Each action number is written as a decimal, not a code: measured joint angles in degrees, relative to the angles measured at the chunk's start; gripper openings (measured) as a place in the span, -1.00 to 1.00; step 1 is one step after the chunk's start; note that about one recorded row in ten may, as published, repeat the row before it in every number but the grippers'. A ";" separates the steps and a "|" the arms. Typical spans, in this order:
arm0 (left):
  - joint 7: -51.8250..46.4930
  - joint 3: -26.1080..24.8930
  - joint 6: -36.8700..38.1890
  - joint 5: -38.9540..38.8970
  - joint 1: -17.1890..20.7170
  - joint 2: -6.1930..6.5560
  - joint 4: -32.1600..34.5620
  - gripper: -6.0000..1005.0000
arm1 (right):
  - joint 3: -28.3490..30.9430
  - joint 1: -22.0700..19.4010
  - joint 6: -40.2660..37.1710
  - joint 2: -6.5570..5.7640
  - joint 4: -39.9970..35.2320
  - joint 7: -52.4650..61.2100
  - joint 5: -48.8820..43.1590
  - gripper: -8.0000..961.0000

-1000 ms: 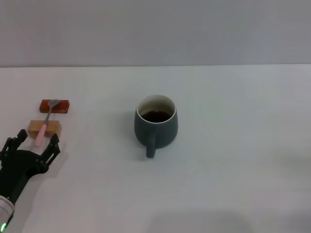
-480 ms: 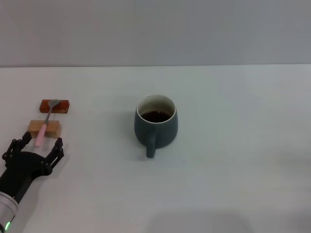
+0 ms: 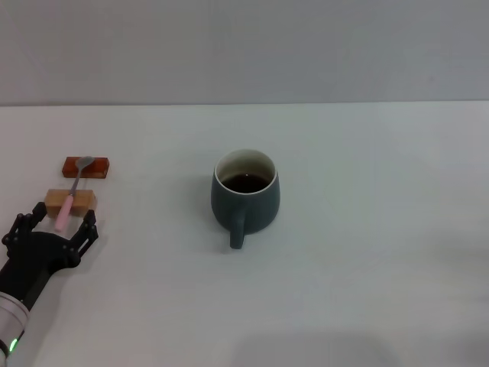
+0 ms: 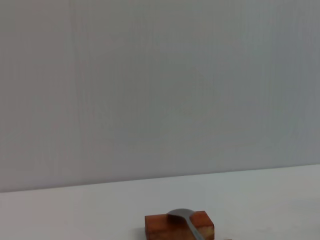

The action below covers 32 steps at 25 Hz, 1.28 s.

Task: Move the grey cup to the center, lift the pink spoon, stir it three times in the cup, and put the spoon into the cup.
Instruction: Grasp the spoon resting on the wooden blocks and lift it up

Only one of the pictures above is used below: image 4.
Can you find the red-brown wooden block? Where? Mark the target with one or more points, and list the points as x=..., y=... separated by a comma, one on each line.
x=157, y=223

